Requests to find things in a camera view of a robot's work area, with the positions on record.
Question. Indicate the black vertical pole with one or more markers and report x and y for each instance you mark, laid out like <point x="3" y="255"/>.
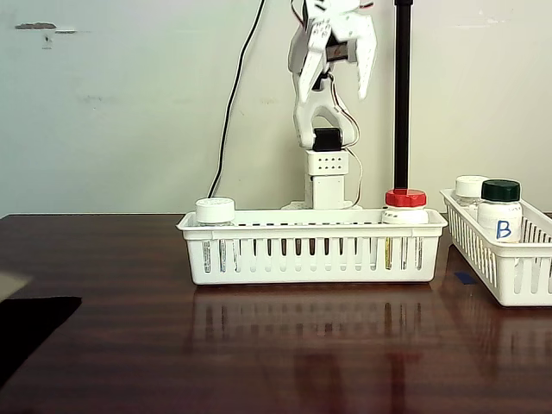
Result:
<point x="403" y="86"/>

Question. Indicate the white bottle with red cap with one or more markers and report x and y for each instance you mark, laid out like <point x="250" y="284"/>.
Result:
<point x="405" y="198"/>

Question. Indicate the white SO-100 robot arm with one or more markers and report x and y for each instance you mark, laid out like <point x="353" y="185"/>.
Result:
<point x="328" y="190"/>

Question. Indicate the blue tape piece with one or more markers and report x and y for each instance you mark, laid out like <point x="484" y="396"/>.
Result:
<point x="466" y="278"/>

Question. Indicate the white plastic basket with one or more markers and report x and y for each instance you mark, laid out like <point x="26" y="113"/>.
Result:
<point x="310" y="228"/>
<point x="509" y="293"/>

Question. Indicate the green cap bottle marked B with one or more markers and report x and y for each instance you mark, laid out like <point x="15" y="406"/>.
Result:
<point x="500" y="190"/>

